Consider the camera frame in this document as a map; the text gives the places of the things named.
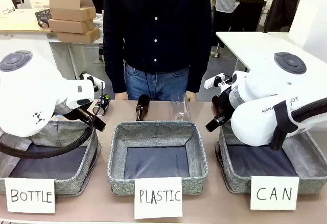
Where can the person's right forearm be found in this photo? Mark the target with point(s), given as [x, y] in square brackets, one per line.
[115, 65]

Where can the hanging black coat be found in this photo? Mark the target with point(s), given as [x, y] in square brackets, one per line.
[283, 4]

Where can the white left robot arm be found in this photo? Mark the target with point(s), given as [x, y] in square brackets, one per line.
[28, 94]

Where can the person's left hand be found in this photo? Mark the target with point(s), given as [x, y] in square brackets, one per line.
[191, 96]

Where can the brown glass bottle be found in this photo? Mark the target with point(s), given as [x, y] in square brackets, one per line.
[142, 106]

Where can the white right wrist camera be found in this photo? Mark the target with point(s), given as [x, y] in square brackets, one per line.
[215, 80]

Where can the open cardboard box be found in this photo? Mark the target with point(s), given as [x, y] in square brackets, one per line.
[71, 7]

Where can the wooden top table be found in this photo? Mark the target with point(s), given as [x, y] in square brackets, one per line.
[20, 22]

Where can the clear plastic bottle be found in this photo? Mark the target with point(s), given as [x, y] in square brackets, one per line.
[181, 109]

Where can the grey fabric basket can label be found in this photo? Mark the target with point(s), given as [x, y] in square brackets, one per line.
[311, 157]

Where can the grey fabric basket bottle label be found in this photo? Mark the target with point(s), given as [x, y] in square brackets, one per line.
[74, 184]

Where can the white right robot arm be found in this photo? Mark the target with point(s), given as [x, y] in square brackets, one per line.
[260, 122]

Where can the white paper sign CAN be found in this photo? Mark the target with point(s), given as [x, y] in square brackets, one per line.
[274, 193]

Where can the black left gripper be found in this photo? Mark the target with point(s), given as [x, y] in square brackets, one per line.
[76, 113]

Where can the grey fabric basket plastic label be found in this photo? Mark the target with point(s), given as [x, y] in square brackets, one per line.
[158, 134]

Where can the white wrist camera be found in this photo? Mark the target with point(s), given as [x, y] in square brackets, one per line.
[89, 79]
[215, 80]

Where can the person in dark shirt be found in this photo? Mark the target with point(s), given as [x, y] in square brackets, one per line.
[158, 30]

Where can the black drink can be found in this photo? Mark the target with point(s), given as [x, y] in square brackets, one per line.
[103, 104]

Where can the white plastic crate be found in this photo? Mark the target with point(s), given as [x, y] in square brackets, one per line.
[38, 4]

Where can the person's right hand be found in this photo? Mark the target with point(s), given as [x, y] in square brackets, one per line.
[121, 96]

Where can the white desk under boxes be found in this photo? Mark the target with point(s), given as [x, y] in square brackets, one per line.
[76, 46]

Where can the person's left forearm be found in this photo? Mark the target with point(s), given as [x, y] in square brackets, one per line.
[200, 65]

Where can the white table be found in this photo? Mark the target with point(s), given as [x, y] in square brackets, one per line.
[255, 45]

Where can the white paper sign BOTTLE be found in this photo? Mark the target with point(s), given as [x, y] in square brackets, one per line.
[30, 196]

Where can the white paper sign PLASTIC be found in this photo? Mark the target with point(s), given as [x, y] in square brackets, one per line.
[158, 198]

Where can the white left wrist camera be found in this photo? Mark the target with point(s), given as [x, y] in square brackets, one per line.
[89, 79]

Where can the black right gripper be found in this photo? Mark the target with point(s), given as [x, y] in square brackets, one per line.
[226, 104]

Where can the closed flat cardboard box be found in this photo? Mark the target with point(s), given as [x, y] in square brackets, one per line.
[79, 36]
[71, 26]

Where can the dark blue plastic basket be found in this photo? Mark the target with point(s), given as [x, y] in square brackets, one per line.
[43, 17]

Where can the bystander in olive shirt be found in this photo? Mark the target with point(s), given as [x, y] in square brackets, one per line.
[251, 4]

